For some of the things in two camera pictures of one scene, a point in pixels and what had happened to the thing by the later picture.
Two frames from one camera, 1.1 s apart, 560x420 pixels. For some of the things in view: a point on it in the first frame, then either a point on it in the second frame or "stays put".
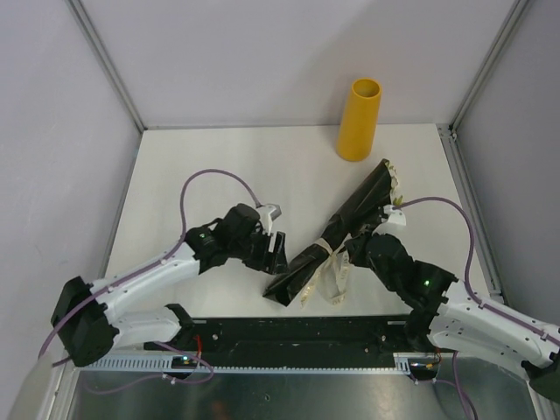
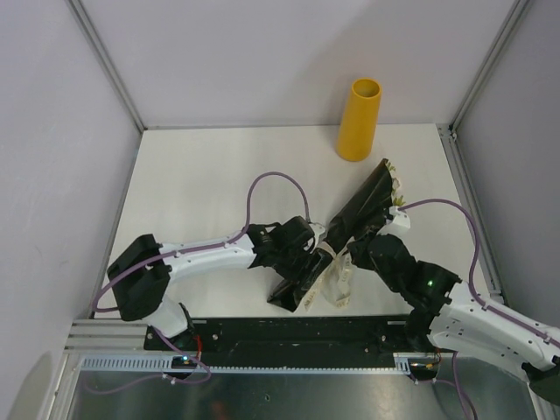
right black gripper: x=355 y=248 stays put
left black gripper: x=275 y=262 to x=300 y=274
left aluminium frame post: x=79 y=10 stays put
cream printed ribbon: x=332 y=276 stays put
